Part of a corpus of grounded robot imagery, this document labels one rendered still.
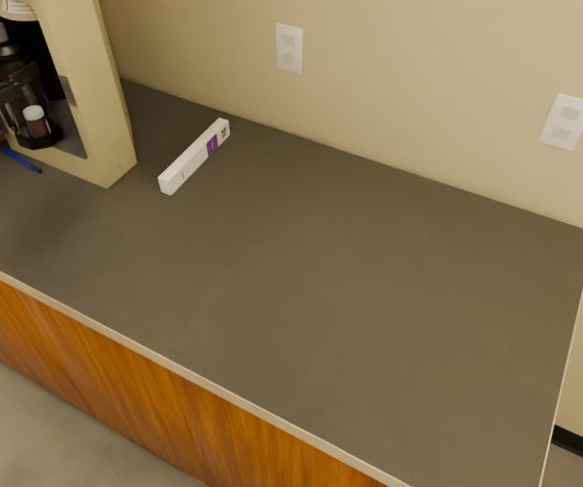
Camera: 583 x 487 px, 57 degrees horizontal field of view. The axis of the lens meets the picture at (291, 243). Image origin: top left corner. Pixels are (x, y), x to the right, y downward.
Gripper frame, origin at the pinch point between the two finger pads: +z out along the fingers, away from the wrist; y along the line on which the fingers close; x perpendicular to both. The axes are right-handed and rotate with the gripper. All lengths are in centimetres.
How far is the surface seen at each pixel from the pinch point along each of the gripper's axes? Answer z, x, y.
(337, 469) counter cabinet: -31, 43, -90
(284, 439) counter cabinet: -30, 43, -78
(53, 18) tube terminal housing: 0.5, -13.6, -16.8
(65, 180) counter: -1.9, 27.3, -5.6
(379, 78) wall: 40, 6, -68
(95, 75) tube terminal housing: 5.9, 0.5, -17.1
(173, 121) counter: 29.6, 26.9, -15.6
